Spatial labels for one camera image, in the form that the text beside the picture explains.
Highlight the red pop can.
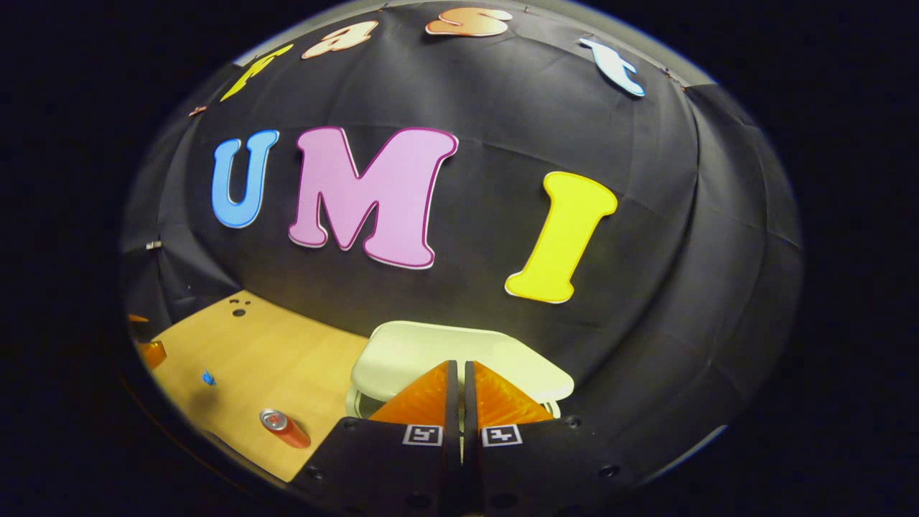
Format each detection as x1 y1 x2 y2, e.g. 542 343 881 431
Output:
259 408 312 450

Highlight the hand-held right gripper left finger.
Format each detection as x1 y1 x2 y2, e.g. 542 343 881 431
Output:
287 360 464 517

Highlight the black backdrop cloth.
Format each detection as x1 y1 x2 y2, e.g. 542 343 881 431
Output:
121 4 803 489

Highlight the white desktop garbage bin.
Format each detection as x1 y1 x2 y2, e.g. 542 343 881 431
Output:
346 321 575 424

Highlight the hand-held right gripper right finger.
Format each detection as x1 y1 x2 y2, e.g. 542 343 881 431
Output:
463 360 647 517

